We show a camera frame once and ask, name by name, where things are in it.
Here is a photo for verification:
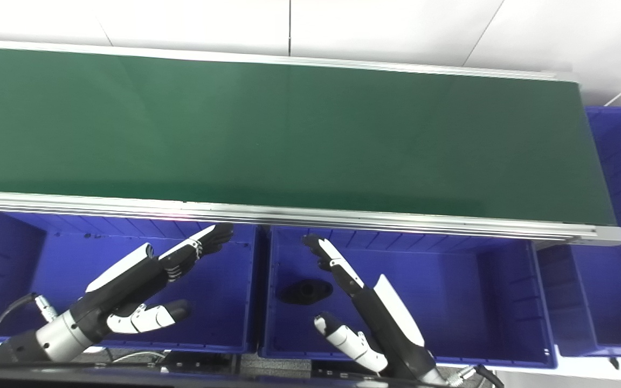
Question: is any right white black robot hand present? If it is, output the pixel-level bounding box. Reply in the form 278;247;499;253
302;234;446;386

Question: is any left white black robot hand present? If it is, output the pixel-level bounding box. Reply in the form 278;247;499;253
71;223;234;343

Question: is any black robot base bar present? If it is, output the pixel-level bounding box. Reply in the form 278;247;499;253
0;358;440;388

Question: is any empty blue plastic bin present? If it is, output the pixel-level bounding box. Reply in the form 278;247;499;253
0;211;260;355

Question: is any blue bin with black part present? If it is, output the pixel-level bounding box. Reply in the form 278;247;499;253
258;225;558;370

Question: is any black flanged part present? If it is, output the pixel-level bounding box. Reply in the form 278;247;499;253
281;279;334;306

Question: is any green conveyor belt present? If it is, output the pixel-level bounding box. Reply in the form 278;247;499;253
0;47;617;226
0;39;621;247

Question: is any thin white cable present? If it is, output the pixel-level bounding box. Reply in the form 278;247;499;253
111;351;167;363

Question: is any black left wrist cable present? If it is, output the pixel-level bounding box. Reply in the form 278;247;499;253
0;292;59;354

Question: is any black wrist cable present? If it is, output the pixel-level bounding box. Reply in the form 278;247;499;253
472;365;505;388
0;292;59;354

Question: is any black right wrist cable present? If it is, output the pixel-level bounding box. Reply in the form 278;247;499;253
472;365;505;388

